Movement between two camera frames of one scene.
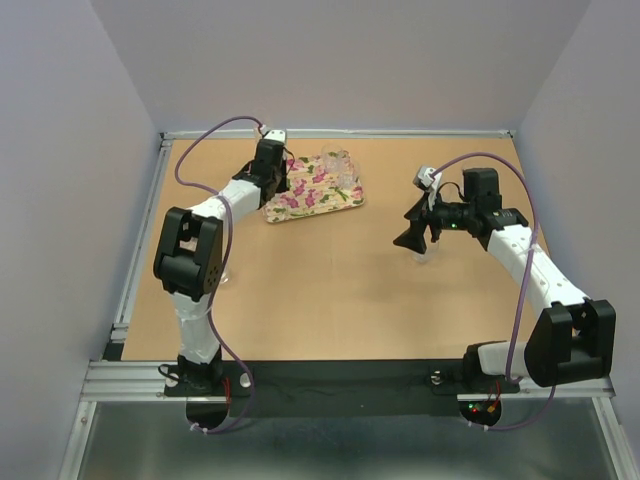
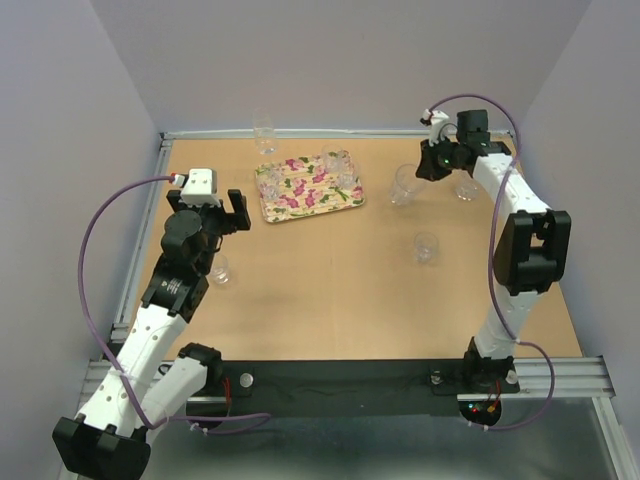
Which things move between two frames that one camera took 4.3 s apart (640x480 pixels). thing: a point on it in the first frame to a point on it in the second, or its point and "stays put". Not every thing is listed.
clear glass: (347, 175) stays put
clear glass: (431, 251) stays put
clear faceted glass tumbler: (335, 158) stays put
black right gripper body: (449, 215) to (441, 159)
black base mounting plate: (342, 389) stays put
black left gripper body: (280, 176) to (216, 221)
